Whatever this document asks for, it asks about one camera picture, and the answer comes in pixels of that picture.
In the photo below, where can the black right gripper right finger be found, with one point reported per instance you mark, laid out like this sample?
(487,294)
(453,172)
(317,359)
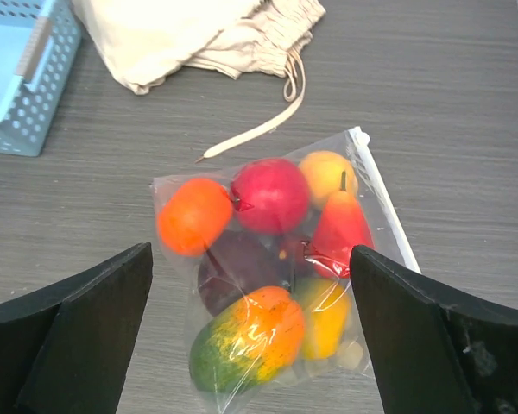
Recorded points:
(434,348)

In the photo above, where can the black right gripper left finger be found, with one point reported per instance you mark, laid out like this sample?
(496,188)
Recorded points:
(66,347)

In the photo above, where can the clear zip top bag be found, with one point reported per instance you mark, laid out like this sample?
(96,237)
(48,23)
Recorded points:
(387,234)

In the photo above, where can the fake yellow lemon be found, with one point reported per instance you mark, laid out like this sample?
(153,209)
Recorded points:
(327,306)

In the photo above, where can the fake red pear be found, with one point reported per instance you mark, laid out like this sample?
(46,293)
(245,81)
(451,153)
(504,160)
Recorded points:
(341,227)

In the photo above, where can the fake green orange mango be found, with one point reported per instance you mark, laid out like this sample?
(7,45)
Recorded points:
(248,343)

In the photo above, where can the fake dark purple plum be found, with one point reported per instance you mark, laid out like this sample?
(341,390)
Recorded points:
(238,263)

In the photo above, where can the fake yellow peach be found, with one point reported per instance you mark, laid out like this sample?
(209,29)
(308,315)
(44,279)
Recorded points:
(323,171)

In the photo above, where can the fake red pomegranate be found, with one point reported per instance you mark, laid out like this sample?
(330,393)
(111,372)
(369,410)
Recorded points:
(270,196)

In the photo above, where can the light blue perforated basket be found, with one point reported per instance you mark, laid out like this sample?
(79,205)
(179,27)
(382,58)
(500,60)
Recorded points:
(38,44)

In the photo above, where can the beige drawstring cloth bag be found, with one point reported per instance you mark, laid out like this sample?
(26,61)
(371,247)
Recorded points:
(144,42)

